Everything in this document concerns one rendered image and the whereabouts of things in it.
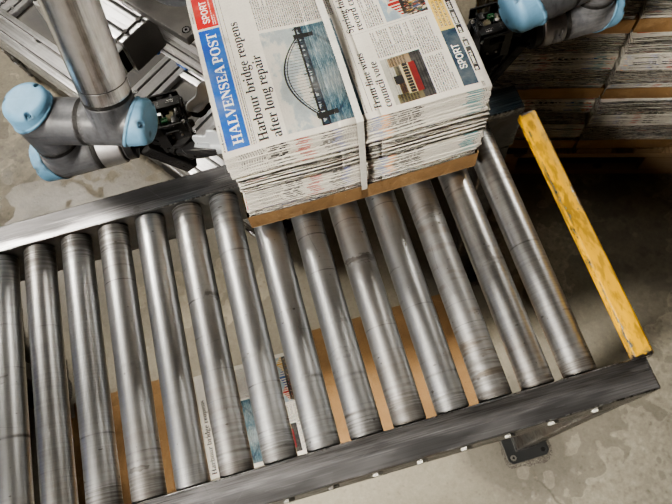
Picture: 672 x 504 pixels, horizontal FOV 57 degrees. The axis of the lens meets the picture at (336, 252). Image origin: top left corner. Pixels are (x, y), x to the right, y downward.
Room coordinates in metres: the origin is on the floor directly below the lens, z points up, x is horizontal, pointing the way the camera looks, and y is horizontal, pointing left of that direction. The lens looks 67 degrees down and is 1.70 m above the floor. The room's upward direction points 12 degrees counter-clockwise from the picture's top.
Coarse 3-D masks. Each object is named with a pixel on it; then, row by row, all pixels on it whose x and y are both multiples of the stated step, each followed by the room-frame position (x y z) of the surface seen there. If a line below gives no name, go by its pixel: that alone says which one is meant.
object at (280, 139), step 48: (192, 0) 0.72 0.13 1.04; (240, 0) 0.70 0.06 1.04; (288, 0) 0.69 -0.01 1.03; (240, 48) 0.61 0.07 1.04; (288, 48) 0.60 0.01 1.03; (240, 96) 0.54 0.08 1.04; (288, 96) 0.52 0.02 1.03; (240, 144) 0.46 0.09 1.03; (288, 144) 0.45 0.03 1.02; (336, 144) 0.46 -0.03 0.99; (288, 192) 0.46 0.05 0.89; (336, 192) 0.47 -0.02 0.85
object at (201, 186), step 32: (512, 96) 0.61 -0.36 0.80; (512, 128) 0.58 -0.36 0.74; (128, 192) 0.58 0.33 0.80; (160, 192) 0.56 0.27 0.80; (192, 192) 0.55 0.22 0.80; (32, 224) 0.55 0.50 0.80; (64, 224) 0.54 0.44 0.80; (96, 224) 0.53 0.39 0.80; (128, 224) 0.53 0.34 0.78; (96, 256) 0.52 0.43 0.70
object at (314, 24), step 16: (304, 0) 0.68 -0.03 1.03; (336, 0) 0.67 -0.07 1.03; (304, 16) 0.65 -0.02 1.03; (320, 16) 0.65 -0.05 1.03; (336, 16) 0.64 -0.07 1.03; (320, 32) 0.62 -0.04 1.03; (336, 32) 0.61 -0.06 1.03; (320, 48) 0.59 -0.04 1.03; (352, 48) 0.58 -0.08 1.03; (320, 64) 0.57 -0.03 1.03; (336, 64) 0.56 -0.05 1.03; (352, 64) 0.55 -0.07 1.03; (336, 80) 0.53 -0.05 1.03; (352, 80) 0.53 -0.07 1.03; (368, 80) 0.52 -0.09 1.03; (336, 96) 0.51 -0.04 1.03; (368, 96) 0.50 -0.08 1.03; (336, 112) 0.48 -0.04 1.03; (352, 112) 0.48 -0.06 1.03; (368, 112) 0.47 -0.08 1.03; (352, 128) 0.46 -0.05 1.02; (368, 128) 0.46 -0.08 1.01; (352, 144) 0.46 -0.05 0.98; (368, 144) 0.47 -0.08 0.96; (352, 160) 0.47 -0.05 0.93; (368, 160) 0.47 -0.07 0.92; (352, 176) 0.47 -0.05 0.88; (368, 176) 0.47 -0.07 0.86
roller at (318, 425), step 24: (264, 240) 0.43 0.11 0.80; (264, 264) 0.40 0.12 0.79; (288, 264) 0.39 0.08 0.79; (288, 288) 0.34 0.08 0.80; (288, 312) 0.30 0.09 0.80; (288, 336) 0.27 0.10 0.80; (312, 336) 0.27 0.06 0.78; (288, 360) 0.23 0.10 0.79; (312, 360) 0.22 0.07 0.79; (312, 384) 0.19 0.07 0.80; (312, 408) 0.15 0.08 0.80; (312, 432) 0.12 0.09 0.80; (336, 432) 0.12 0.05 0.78
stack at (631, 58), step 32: (480, 0) 1.15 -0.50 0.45; (640, 0) 0.84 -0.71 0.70; (640, 32) 0.84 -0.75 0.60; (512, 64) 0.89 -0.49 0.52; (544, 64) 0.87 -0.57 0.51; (576, 64) 0.85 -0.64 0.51; (608, 64) 0.84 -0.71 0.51; (640, 64) 0.82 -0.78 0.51; (544, 128) 0.86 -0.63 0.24; (576, 128) 0.84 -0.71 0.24; (608, 128) 0.82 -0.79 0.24; (640, 128) 0.80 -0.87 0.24; (512, 160) 0.87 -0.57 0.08; (640, 160) 0.79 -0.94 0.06
